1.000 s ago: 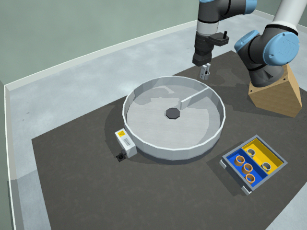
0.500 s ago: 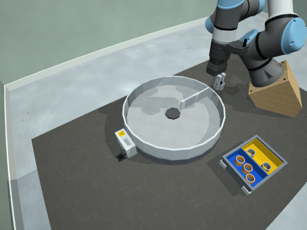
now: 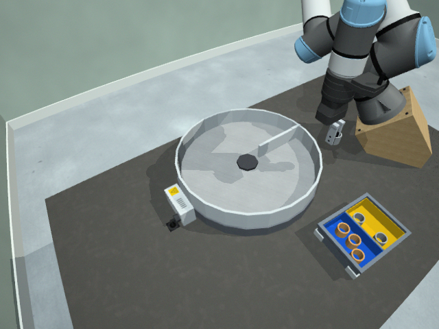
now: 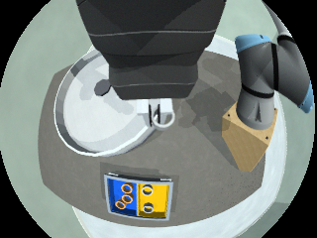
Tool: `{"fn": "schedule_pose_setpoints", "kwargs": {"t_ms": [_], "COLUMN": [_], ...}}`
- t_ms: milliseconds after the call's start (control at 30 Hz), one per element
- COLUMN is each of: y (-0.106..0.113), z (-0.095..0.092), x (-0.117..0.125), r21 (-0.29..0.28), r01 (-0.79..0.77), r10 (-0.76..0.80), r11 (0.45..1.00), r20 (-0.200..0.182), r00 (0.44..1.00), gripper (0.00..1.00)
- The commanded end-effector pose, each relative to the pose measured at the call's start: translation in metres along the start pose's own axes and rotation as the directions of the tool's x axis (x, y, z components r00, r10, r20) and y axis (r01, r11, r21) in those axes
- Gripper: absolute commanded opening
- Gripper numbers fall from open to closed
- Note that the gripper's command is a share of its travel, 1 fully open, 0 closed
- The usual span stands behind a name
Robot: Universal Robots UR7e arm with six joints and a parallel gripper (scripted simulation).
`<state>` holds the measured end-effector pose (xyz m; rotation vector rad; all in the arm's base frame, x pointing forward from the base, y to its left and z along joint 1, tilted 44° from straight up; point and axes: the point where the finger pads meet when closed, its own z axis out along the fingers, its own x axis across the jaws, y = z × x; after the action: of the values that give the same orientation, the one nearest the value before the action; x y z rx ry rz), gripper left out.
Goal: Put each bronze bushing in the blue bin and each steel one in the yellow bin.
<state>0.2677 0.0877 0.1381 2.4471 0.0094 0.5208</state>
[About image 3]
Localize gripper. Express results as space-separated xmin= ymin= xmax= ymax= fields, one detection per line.
xmin=315 ymin=50 xmax=387 ymax=145

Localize grey metal sleeve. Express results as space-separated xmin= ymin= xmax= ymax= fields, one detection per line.
xmin=353 ymin=212 xmax=366 ymax=225
xmin=333 ymin=133 xmax=342 ymax=145
xmin=373 ymin=232 xmax=388 ymax=247

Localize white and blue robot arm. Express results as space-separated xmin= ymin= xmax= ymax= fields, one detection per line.
xmin=294 ymin=0 xmax=436 ymax=125

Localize bronze bushing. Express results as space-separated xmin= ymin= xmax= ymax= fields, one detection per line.
xmin=335 ymin=223 xmax=350 ymax=238
xmin=345 ymin=234 xmax=361 ymax=249
xmin=350 ymin=249 xmax=365 ymax=264

